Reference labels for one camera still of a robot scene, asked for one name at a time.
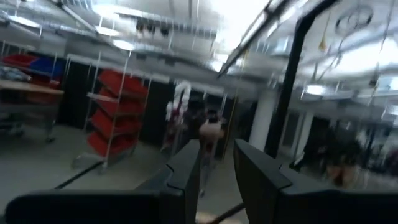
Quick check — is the shelf with red blue bins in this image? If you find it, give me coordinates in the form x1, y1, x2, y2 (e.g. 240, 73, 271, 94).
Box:
0, 40, 68, 91

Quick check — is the silver ceiling rail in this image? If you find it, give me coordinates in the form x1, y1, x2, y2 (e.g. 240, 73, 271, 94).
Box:
216, 0, 315, 79

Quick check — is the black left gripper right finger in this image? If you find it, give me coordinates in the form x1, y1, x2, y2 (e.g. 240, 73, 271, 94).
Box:
233, 138, 398, 224

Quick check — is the white column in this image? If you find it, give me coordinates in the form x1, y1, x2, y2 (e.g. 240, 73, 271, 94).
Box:
248, 88, 279, 152

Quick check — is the wooden work table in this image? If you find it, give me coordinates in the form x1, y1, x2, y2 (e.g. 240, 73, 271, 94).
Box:
0, 78, 65, 144

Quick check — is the red bin rack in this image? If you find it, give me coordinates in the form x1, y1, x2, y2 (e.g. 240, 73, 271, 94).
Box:
71, 51, 153, 174

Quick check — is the person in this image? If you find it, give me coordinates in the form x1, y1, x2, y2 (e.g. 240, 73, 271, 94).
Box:
197, 107, 226, 198

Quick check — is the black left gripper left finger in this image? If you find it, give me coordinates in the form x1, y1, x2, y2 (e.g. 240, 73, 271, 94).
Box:
4, 139, 201, 224

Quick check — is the black aluminium frame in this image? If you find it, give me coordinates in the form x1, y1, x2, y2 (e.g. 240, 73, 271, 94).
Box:
266, 0, 338, 159

